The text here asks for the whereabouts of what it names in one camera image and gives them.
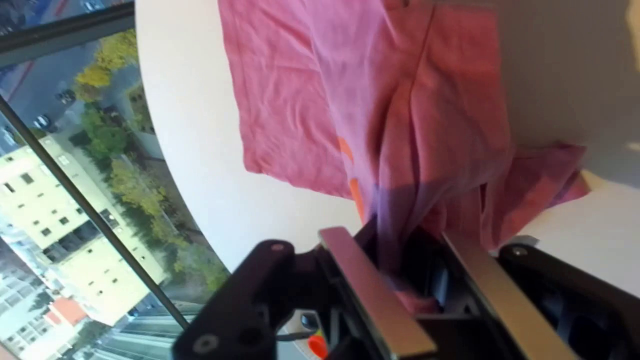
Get gripper silver black left finger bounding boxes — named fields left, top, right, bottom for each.
left=172, top=227, right=438, bottom=360

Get gripper silver black right finger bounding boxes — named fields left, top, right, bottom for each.
left=441, top=228, right=640, bottom=360

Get pink t-shirt orange print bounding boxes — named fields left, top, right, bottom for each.
left=218, top=0, right=591, bottom=317

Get beige building outside window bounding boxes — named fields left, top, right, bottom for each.
left=0, top=132, right=167, bottom=328

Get black window frame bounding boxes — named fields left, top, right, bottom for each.
left=0, top=2, right=192, bottom=332

